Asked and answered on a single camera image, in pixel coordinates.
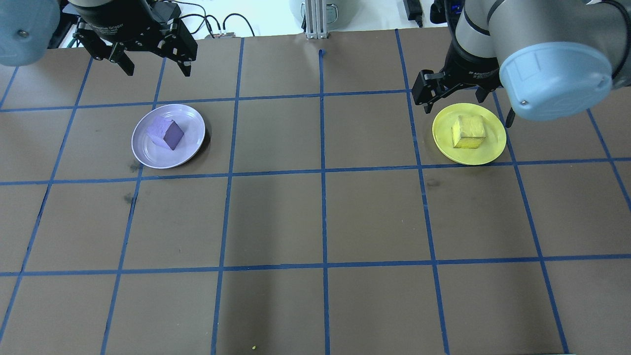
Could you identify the yellow foam block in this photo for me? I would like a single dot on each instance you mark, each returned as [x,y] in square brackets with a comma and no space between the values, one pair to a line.
[468,133]

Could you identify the purple foam block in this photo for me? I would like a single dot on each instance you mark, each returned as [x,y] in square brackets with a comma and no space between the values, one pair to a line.
[165,132]

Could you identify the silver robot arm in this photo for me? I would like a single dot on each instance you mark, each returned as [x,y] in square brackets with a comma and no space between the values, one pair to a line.
[27,32]
[557,81]

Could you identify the black power adapter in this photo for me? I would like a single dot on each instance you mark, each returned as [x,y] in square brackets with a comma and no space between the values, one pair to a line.
[165,12]
[413,11]

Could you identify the yellow plate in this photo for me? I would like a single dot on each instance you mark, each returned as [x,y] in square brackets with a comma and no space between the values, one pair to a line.
[443,143]

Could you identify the purple plate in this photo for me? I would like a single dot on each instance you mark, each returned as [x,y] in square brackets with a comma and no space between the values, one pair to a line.
[192,148]

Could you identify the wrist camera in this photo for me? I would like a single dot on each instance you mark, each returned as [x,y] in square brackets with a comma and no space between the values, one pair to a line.
[441,11]

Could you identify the aluminium profile post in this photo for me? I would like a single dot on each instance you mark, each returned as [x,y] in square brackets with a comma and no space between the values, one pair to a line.
[315,22]

